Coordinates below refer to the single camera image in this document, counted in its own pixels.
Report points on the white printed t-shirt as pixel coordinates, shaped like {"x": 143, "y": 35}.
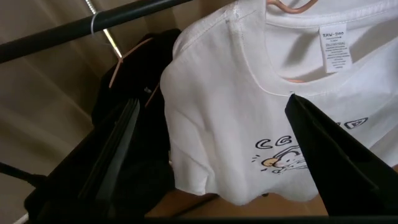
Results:
{"x": 217, "y": 109}

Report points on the black clothes rack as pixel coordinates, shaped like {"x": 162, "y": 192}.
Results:
{"x": 62, "y": 31}

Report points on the beige curtain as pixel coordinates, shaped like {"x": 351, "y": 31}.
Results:
{"x": 37, "y": 99}

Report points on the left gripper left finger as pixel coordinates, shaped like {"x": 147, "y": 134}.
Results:
{"x": 102, "y": 174}

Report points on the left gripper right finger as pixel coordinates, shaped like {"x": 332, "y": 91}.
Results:
{"x": 335, "y": 168}

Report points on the pink clothes hanger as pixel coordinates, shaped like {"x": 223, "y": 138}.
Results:
{"x": 292, "y": 10}
{"x": 115, "y": 73}

